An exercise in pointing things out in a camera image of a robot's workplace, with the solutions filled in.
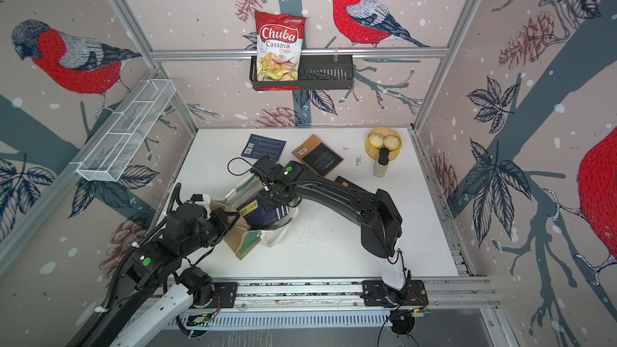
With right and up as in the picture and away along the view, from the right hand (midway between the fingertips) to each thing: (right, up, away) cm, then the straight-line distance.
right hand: (268, 203), depth 79 cm
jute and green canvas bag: (-6, -8, -10) cm, 14 cm away
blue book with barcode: (-12, +19, +35) cm, 42 cm away
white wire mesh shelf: (-47, +25, -2) cm, 53 cm away
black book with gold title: (+27, +7, -4) cm, 29 cm away
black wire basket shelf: (+17, +53, +28) cm, 62 cm away
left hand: (-5, 0, -8) cm, 10 cm away
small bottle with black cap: (+43, +11, +19) cm, 48 cm away
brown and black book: (+18, +15, +28) cm, 37 cm away
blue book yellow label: (-6, -6, +6) cm, 10 cm away
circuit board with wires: (-18, -33, -9) cm, 39 cm away
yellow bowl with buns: (+48, +23, +32) cm, 63 cm away
